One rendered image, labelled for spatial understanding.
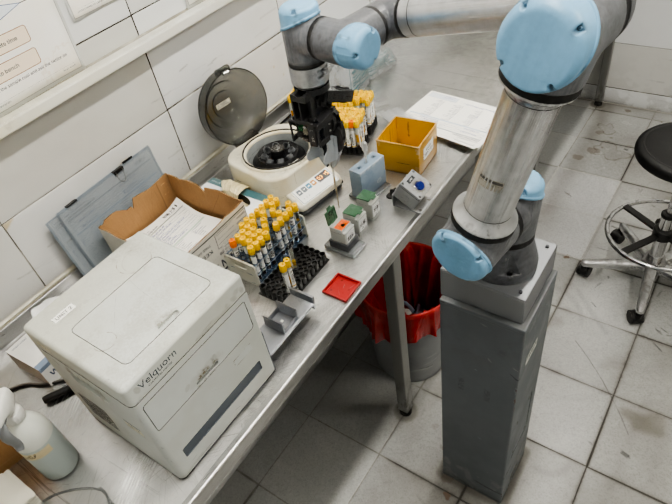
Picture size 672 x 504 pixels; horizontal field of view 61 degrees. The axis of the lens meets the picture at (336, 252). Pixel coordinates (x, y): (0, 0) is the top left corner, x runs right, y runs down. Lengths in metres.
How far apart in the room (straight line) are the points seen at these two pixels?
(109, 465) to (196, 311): 0.40
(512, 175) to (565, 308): 1.61
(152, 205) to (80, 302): 0.57
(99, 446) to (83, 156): 0.69
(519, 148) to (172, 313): 0.61
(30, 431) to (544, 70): 1.01
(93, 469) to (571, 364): 1.68
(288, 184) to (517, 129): 0.82
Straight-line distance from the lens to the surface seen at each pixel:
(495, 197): 0.96
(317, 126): 1.15
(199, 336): 1.01
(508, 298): 1.24
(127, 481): 1.23
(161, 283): 1.07
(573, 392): 2.26
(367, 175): 1.55
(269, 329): 1.27
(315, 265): 1.40
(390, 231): 1.49
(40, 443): 1.20
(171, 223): 1.59
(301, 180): 1.59
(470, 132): 1.81
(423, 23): 1.07
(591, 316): 2.49
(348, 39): 1.02
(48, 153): 1.50
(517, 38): 0.79
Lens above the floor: 1.87
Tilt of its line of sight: 43 degrees down
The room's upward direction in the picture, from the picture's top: 11 degrees counter-clockwise
